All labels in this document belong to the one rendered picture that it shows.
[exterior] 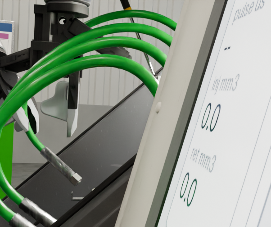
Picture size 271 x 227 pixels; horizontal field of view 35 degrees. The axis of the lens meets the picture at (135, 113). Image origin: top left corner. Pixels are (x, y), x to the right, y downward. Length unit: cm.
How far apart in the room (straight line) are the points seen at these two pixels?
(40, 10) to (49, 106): 15
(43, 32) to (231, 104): 57
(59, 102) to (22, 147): 657
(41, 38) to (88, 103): 660
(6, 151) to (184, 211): 391
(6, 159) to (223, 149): 395
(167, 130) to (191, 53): 5
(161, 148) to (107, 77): 709
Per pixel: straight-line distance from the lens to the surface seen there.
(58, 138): 726
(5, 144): 406
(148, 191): 28
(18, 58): 90
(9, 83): 89
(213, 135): 17
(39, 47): 69
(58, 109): 70
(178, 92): 28
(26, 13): 729
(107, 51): 71
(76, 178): 83
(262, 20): 16
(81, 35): 64
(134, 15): 79
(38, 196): 107
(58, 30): 72
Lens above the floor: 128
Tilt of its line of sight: 3 degrees down
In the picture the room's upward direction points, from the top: 3 degrees clockwise
